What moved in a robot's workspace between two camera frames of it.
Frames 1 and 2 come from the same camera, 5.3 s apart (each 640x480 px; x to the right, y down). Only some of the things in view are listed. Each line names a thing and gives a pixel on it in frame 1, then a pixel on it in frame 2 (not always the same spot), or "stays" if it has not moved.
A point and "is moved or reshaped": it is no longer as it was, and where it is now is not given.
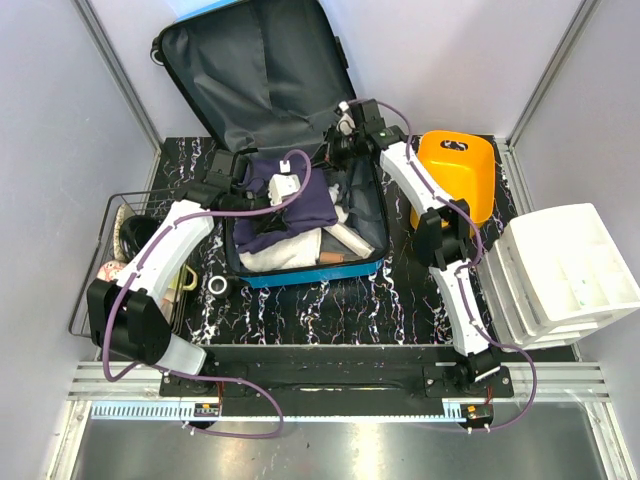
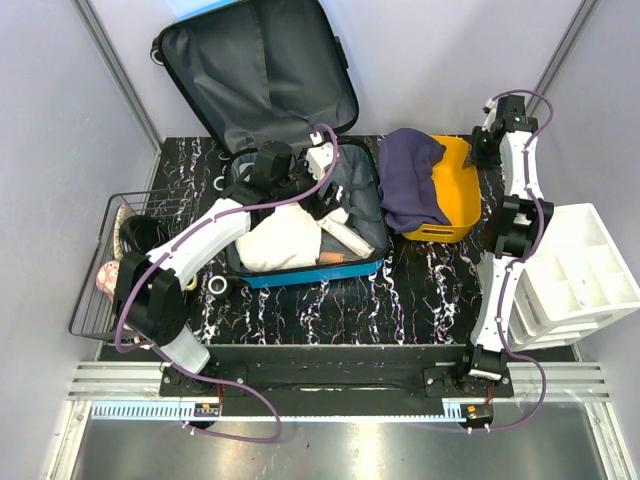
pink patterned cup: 108,271 stays
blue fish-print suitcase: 266,78 stays
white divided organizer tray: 555,278 stays
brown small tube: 329,257 stays
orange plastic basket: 462,164 is moved or reshaped
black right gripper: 330,152 -> 482,162
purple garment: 315,206 is moved or reshaped
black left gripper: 276,216 -> 320,207
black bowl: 135,232 stays
